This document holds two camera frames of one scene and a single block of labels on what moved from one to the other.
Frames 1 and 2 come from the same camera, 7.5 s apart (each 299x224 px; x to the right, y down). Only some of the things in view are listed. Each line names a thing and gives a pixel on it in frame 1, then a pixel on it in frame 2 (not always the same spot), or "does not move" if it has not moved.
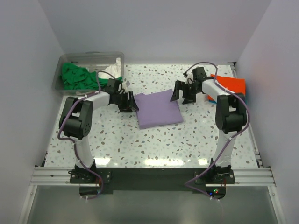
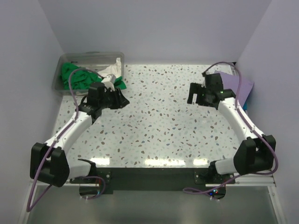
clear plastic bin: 92,61 does not move
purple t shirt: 156,109 to 231,82
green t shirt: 75,77 does not move
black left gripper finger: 131,101 to 120,101
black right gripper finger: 179,85 to 195,88
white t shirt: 115,70 does not move
